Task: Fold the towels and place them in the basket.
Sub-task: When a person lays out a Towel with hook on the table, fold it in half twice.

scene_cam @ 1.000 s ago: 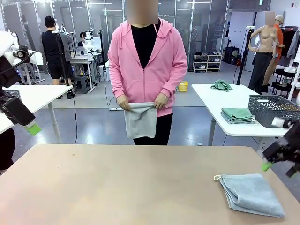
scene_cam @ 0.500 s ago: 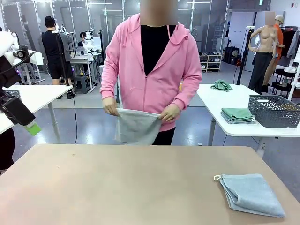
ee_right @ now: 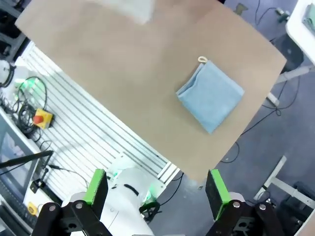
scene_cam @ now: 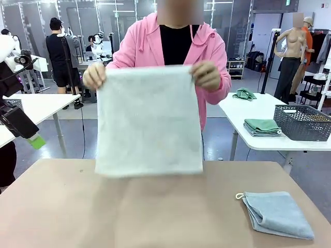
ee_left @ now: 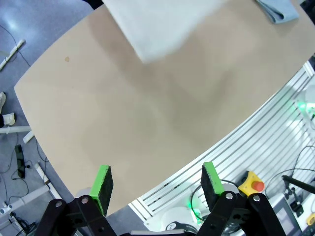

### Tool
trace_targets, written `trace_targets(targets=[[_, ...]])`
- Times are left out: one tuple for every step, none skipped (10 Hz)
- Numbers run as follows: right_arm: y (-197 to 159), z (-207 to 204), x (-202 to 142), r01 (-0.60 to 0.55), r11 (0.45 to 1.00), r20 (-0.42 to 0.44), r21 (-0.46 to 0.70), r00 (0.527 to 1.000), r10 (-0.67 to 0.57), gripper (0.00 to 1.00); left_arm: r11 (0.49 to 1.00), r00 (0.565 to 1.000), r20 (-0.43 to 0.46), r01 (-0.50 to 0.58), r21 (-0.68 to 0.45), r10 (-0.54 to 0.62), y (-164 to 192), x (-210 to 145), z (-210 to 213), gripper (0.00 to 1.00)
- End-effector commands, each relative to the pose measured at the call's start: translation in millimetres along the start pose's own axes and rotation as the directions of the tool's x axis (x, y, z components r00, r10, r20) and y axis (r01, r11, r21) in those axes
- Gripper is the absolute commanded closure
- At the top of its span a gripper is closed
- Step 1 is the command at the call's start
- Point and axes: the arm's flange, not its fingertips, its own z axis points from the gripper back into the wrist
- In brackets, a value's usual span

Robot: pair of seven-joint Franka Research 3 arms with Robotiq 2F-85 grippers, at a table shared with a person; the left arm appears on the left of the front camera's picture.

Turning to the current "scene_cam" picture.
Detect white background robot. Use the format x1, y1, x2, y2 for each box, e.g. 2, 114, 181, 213
91, 31, 113, 60

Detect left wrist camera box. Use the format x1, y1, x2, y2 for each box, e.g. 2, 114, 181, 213
13, 48, 40, 71

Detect wooden shoe shelf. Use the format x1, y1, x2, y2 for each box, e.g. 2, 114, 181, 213
227, 59, 246, 80

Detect left arm black cable sleeve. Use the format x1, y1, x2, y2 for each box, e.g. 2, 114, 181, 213
0, 141, 17, 187

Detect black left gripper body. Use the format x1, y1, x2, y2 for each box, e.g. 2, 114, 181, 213
0, 61, 24, 98

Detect man in black clothes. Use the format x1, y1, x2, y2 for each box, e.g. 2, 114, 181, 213
46, 17, 81, 95

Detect black tripod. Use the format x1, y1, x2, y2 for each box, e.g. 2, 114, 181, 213
61, 36, 84, 110

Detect black bags pile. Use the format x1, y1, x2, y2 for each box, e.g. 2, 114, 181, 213
247, 51, 267, 73

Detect person's right forearm pink sleeve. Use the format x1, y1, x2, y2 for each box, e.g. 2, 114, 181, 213
104, 48, 136, 69

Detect grey perforated basket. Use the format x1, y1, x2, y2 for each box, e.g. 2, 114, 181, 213
4, 99, 25, 113

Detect person's left hand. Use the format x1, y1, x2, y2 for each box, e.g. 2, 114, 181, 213
191, 61, 221, 93

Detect white side table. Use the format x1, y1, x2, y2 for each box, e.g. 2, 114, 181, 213
218, 92, 331, 179
0, 93, 82, 159

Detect blue towel with white loop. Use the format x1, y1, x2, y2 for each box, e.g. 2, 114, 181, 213
235, 191, 315, 241

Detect person in pink hoodie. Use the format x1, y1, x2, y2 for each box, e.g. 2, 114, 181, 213
104, 0, 233, 133

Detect mannequin with orange shirt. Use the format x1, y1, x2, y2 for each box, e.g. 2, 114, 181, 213
289, 16, 315, 95

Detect black wire shelf rack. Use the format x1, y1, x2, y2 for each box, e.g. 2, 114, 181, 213
297, 74, 331, 112

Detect folded green towel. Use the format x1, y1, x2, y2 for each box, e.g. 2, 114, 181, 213
244, 118, 282, 134

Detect crumpled dark green towel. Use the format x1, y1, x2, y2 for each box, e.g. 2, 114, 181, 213
232, 87, 257, 102

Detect dark grey herringbone plastic basket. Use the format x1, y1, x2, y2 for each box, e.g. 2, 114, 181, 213
273, 104, 331, 142

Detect folded grey towel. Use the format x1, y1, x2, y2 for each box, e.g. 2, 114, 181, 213
249, 129, 286, 138

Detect person's right hand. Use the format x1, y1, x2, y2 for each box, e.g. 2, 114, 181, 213
82, 63, 109, 91

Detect clothes rail with dark garments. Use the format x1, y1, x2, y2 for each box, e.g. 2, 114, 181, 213
309, 27, 331, 66

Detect person's left forearm pink sleeve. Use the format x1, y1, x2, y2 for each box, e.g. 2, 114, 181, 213
205, 63, 233, 106

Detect black stand with white head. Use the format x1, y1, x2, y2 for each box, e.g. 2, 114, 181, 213
260, 28, 282, 95

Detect bare mannequin with grey trousers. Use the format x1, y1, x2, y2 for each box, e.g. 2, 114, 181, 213
274, 12, 310, 104

